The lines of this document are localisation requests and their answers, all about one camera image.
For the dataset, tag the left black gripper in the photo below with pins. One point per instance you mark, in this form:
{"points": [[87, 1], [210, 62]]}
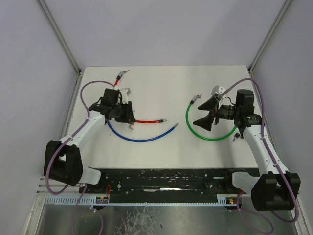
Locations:
{"points": [[129, 116]]}

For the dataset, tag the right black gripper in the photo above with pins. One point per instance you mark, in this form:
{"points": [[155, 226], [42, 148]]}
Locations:
{"points": [[207, 121]]}

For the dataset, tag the green cable lock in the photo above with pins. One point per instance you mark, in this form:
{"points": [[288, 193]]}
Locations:
{"points": [[193, 100]]}

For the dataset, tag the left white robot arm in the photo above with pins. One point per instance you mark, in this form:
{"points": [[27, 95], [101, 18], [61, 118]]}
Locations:
{"points": [[63, 160]]}

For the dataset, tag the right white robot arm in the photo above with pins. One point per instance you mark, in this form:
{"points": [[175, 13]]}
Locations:
{"points": [[276, 189]]}

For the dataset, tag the black head key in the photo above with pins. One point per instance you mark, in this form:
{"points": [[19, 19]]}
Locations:
{"points": [[236, 136]]}

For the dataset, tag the blue cable lock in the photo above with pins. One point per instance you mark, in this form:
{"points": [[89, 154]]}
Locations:
{"points": [[142, 140]]}

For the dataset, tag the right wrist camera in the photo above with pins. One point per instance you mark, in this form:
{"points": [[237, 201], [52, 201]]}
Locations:
{"points": [[218, 91]]}

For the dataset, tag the red cable lock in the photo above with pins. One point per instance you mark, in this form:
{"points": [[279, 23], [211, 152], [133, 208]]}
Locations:
{"points": [[120, 75]]}

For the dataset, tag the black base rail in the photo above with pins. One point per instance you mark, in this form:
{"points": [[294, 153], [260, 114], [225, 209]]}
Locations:
{"points": [[164, 186]]}

